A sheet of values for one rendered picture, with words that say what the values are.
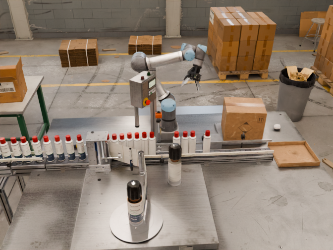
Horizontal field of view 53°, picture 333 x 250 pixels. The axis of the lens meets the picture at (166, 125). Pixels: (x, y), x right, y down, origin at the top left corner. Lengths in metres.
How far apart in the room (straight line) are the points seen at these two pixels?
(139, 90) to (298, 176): 1.25
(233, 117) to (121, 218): 1.13
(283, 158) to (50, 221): 1.68
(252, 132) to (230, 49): 2.99
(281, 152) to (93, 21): 5.73
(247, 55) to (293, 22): 2.78
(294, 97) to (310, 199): 2.36
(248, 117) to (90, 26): 5.59
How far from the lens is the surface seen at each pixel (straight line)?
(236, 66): 5.69
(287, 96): 4.58
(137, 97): 2.22
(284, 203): 2.32
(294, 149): 2.79
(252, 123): 2.64
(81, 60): 6.25
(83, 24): 7.71
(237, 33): 5.46
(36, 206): 2.32
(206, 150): 2.45
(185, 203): 2.13
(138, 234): 1.96
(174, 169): 2.14
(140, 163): 2.24
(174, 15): 7.52
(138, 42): 6.66
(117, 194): 2.20
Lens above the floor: 2.41
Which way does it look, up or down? 33 degrees down
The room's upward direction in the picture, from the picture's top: straight up
